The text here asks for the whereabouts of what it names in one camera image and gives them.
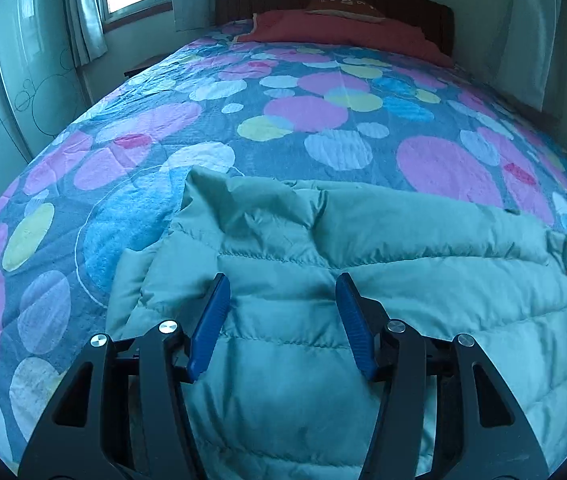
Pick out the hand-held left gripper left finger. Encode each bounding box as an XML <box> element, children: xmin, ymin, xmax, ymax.
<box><xmin>17</xmin><ymin>272</ymin><xmax>231</xmax><ymax>480</ymax></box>

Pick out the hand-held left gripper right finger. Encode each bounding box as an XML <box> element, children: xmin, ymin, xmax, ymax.
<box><xmin>336</xmin><ymin>272</ymin><xmax>551</xmax><ymax>480</ymax></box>

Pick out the light green puffer jacket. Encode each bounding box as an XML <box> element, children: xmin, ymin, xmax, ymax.
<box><xmin>104</xmin><ymin>166</ymin><xmax>567</xmax><ymax>480</ymax></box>

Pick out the circle-patterned bedspread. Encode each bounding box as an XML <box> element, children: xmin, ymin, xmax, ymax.
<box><xmin>0</xmin><ymin>19</ymin><xmax>567</xmax><ymax>476</ymax></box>

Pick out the wide pale curtain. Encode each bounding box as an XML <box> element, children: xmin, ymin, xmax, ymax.
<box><xmin>493</xmin><ymin>0</ymin><xmax>564</xmax><ymax>116</ymax></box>

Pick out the dark wooden nightstand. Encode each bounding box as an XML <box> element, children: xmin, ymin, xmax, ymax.
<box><xmin>123</xmin><ymin>52</ymin><xmax>164</xmax><ymax>78</ymax></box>

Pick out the red pillow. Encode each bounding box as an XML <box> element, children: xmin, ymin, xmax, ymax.
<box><xmin>237</xmin><ymin>9</ymin><xmax>454</xmax><ymax>68</ymax></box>

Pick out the glossy white wardrobe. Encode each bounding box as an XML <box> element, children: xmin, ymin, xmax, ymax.
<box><xmin>0</xmin><ymin>0</ymin><xmax>89</xmax><ymax>241</ymax></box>

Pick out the brown printed cushion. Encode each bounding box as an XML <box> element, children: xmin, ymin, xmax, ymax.
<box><xmin>305</xmin><ymin>0</ymin><xmax>384</xmax><ymax>25</ymax></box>

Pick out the narrow pale curtain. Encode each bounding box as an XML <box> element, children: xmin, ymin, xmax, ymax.
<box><xmin>63</xmin><ymin>0</ymin><xmax>109</xmax><ymax>68</ymax></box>

